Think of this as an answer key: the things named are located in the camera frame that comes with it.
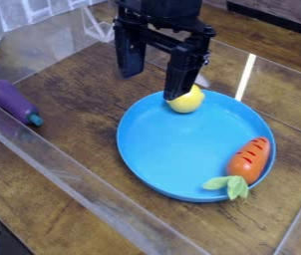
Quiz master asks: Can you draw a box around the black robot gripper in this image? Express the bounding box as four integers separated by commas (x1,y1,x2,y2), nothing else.
116,0,216,101

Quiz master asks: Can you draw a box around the orange toy carrot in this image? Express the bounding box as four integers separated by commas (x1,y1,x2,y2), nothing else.
203,136,272,200

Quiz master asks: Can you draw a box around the yellow toy lemon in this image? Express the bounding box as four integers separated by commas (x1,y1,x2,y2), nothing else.
168,85,205,114

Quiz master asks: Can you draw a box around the black bar on table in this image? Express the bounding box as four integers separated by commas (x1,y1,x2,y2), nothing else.
227,1,301,34

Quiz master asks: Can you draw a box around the blue plastic plate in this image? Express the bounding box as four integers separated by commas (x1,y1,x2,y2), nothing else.
117,91,276,202

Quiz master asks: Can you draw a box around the white patterned curtain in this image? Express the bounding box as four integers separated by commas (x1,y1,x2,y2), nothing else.
0,0,106,42

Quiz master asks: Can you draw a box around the purple toy eggplant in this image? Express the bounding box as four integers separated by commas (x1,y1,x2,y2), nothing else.
0,80,45,127

